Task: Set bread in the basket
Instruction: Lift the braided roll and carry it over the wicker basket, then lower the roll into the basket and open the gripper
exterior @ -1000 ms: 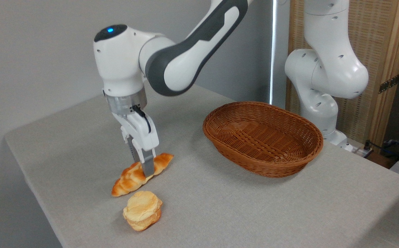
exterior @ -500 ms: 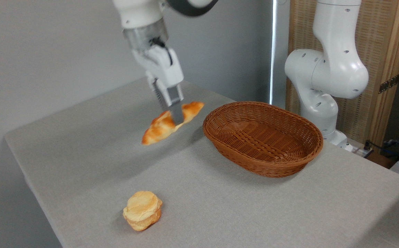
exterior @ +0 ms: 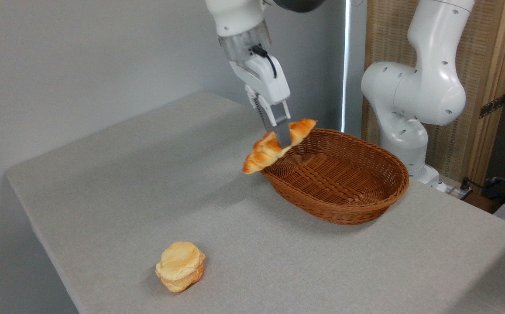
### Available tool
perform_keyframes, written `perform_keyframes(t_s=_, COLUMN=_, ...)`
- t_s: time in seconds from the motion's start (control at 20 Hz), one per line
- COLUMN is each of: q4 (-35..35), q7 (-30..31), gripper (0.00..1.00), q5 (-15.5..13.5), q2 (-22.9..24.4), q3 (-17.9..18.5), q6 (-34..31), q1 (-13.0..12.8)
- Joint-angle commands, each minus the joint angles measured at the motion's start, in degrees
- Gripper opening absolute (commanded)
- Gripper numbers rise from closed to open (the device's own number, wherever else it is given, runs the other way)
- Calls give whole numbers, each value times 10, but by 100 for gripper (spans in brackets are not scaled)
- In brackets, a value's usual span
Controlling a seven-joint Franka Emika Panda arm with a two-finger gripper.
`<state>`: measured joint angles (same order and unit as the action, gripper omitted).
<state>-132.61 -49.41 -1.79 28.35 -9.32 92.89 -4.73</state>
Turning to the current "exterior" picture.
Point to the brown wicker oval basket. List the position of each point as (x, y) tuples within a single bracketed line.
[(339, 179)]

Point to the dark metal screen hinge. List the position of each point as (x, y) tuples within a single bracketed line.
[(492, 106)]

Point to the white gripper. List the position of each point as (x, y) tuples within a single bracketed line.
[(267, 80)]

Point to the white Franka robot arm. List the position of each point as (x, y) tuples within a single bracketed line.
[(427, 91)]

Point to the braided golden bread loaf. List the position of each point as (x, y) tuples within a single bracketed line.
[(263, 152)]

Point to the white power strip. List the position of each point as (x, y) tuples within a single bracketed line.
[(458, 191)]

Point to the round pale bread bun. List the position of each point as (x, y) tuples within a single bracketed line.
[(179, 266)]

